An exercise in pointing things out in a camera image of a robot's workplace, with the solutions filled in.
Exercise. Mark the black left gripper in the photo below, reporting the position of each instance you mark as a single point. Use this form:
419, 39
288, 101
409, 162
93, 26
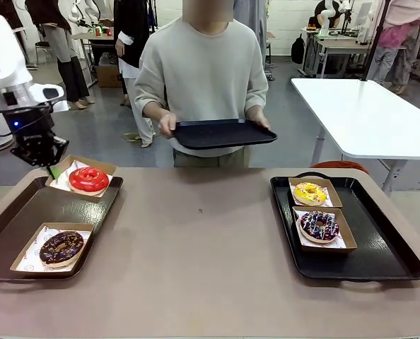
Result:
29, 127

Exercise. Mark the red glazed donut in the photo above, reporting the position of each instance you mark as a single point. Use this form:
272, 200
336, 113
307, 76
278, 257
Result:
79, 181

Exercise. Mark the brown cardboard donut box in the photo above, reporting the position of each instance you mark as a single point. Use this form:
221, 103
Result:
100, 167
54, 226
332, 192
323, 250

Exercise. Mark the chocolate donut with nut bits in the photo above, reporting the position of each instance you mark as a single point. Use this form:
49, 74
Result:
51, 252

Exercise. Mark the dark blue serving tray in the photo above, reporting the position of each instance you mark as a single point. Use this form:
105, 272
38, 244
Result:
224, 136

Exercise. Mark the yellow sprinkled donut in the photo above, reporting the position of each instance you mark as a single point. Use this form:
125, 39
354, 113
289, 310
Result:
302, 195

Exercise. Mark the dark chocolate drizzled donut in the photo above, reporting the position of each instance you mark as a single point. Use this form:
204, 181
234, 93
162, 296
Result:
307, 226

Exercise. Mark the person's right forearm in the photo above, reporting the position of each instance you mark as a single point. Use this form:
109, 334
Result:
153, 109

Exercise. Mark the person's left forearm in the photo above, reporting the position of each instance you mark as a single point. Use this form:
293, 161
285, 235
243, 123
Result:
256, 106

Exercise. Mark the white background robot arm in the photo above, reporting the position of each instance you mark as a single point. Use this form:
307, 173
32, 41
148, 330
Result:
86, 10
332, 14

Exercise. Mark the large brown serving tray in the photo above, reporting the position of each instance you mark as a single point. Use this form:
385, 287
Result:
36, 208

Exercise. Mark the person's right hand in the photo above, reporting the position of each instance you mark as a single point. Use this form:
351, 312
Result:
167, 123

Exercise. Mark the person's left hand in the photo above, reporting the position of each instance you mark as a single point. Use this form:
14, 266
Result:
259, 117

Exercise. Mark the cardboard storage box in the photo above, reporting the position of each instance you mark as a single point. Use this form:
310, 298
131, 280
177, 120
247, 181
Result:
107, 74

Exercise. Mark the person in brown top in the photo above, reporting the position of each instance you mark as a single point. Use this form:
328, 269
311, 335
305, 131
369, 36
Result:
65, 53

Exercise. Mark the person in black top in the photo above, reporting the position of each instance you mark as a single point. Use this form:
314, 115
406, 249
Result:
132, 35

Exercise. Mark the person in beige sweater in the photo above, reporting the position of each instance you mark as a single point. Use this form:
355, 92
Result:
203, 70

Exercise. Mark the black backpack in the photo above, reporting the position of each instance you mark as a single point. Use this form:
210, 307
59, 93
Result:
297, 51

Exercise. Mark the orange round stool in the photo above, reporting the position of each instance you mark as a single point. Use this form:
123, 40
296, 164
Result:
337, 166

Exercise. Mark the grey workbench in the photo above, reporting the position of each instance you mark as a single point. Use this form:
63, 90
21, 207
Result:
337, 42

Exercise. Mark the white table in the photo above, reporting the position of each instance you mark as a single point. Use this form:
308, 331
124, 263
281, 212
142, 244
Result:
355, 106

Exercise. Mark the black stand pole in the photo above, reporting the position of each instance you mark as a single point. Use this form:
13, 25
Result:
374, 46

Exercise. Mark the person in pink top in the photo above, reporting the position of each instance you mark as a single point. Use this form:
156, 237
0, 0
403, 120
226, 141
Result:
397, 35

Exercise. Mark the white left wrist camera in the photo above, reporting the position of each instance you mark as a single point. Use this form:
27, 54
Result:
36, 92

